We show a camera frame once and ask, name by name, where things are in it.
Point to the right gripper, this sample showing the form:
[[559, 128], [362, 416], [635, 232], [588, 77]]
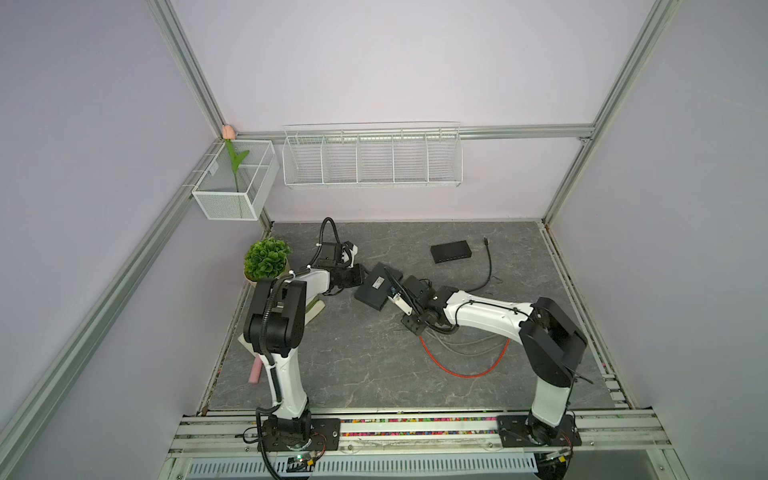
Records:
[[415, 328]]

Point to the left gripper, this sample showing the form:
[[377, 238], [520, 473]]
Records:
[[359, 276]]

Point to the large black network switch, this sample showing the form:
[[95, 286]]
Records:
[[376, 288]]

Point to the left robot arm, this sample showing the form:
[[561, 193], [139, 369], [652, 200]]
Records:
[[282, 303]]

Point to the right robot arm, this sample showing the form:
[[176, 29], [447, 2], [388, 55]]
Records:
[[553, 343]]

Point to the green potted plant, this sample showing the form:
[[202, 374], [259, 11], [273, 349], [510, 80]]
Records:
[[267, 258]]

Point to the pink purple brush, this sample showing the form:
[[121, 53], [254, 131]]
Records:
[[255, 371]]

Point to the white mesh box basket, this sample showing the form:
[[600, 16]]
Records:
[[215, 190]]

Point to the pink artificial tulip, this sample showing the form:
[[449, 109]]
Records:
[[229, 135]]

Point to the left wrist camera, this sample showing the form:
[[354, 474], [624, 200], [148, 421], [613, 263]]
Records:
[[348, 253]]

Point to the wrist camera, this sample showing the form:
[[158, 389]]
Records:
[[348, 253], [401, 302]]

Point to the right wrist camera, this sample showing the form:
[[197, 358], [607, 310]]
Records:
[[401, 302]]

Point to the small black network switch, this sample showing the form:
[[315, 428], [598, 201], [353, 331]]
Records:
[[451, 251]]

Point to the long white wire basket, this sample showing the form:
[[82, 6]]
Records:
[[378, 154]]

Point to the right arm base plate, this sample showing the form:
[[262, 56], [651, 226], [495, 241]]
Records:
[[518, 430]]

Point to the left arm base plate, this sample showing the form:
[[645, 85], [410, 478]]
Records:
[[305, 433]]

